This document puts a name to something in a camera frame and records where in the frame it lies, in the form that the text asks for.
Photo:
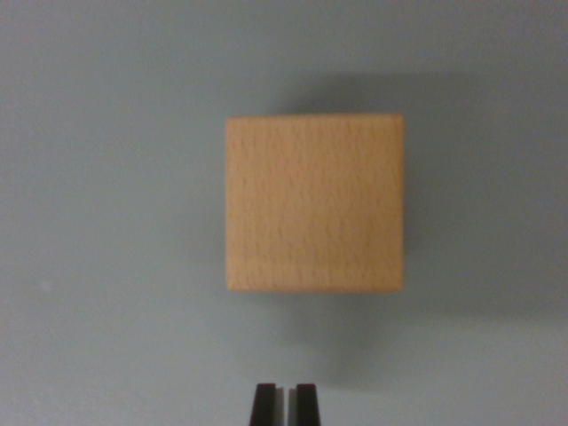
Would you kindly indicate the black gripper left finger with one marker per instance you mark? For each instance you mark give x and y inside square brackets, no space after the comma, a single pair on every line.
[265,406]

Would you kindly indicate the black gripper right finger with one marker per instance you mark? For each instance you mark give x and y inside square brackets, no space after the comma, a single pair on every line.
[307,406]

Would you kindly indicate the wooden cube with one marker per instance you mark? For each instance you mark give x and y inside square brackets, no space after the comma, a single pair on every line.
[315,204]

